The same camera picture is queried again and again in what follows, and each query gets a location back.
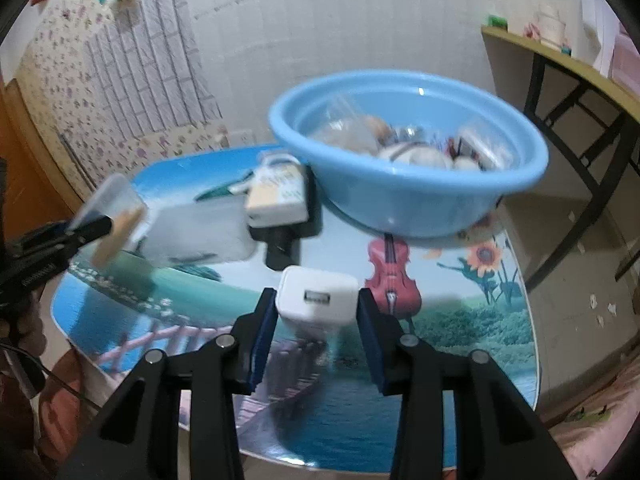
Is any clear box of toothpicks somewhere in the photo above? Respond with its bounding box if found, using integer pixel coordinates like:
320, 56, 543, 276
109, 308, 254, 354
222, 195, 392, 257
68, 174, 148, 269

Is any clear bag of swabs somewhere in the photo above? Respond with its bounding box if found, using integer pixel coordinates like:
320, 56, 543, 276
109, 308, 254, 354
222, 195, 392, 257
308, 94, 380, 155

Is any small green box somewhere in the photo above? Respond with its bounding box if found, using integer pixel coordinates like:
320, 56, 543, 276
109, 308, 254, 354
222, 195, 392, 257
487, 14, 508, 30

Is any light blue plastic basin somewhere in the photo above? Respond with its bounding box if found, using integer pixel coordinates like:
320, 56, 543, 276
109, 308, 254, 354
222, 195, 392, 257
269, 70, 549, 238

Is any white plastic hook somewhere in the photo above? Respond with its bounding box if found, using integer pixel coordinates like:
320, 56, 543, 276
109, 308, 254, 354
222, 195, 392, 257
227, 171, 255, 195

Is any brown wooden door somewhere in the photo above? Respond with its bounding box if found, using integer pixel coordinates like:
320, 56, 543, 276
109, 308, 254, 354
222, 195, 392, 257
1, 80, 82, 240

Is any white wall socket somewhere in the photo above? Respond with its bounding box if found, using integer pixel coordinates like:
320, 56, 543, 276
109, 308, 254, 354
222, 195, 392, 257
227, 129, 257, 148

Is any crushed clear plastic bottle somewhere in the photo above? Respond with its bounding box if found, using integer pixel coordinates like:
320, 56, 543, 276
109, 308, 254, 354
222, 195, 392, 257
454, 126, 516, 171

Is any long clear plastic case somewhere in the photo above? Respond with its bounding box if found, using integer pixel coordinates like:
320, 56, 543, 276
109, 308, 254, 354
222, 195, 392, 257
137, 196, 256, 268

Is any black device with label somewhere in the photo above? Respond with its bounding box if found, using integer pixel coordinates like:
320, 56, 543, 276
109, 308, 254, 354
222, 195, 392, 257
245, 151, 322, 271

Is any white USB wall charger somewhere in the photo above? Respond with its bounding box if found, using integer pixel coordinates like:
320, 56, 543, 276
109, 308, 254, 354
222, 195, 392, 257
276, 266, 359, 340

